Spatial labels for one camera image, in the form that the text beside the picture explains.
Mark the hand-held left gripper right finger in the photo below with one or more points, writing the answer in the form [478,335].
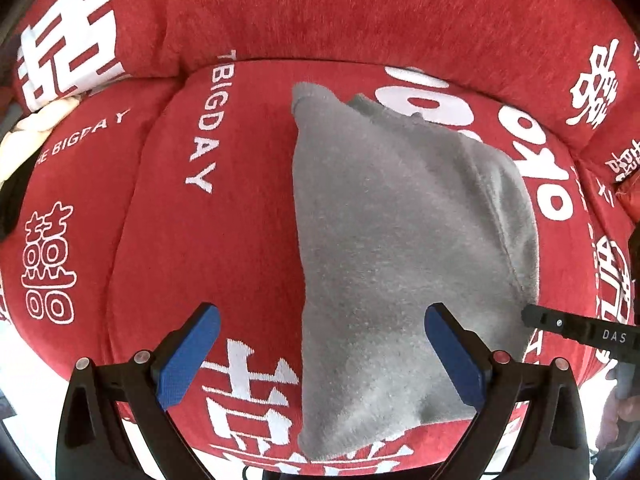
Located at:
[452,355]

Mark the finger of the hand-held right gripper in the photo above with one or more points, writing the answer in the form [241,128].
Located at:
[550,321]

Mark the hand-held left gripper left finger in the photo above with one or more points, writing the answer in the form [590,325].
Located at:
[190,355]

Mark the grey fleece garment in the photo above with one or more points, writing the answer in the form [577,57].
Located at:
[390,235]

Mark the person's right hand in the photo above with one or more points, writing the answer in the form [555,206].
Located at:
[620,420]

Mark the red printed sofa cover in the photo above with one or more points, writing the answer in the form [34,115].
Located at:
[150,260]

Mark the dark navy garment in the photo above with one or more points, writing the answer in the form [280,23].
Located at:
[10,210]

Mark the cream cloth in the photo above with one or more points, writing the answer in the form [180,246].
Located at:
[35,130]

